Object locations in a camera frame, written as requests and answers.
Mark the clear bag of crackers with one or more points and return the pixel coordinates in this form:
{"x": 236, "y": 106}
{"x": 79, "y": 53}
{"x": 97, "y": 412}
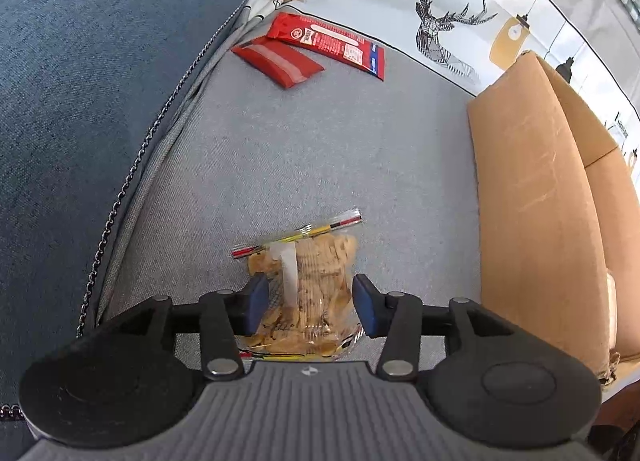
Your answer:
{"x": 315, "y": 261}

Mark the grey sofa seat cushion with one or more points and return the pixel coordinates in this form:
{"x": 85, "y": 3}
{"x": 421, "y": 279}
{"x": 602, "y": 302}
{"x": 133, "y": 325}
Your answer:
{"x": 350, "y": 151}

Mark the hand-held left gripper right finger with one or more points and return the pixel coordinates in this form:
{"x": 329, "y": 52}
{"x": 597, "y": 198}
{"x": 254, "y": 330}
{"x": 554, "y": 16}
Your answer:
{"x": 367, "y": 308}

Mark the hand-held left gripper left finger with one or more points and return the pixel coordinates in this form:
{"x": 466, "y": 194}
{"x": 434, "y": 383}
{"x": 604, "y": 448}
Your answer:
{"x": 257, "y": 301}

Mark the red packet with clear window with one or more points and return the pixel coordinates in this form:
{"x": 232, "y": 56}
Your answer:
{"x": 280, "y": 61}

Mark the long red snack packet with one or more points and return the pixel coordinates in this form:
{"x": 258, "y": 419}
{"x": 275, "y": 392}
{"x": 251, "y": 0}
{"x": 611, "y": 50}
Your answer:
{"x": 325, "y": 38}

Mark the blue sofa backrest cushion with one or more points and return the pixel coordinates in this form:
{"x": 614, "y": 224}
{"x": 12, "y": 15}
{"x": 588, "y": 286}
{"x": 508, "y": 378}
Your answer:
{"x": 75, "y": 116}

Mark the cardboard box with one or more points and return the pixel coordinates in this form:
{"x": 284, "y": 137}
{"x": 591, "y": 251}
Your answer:
{"x": 530, "y": 191}

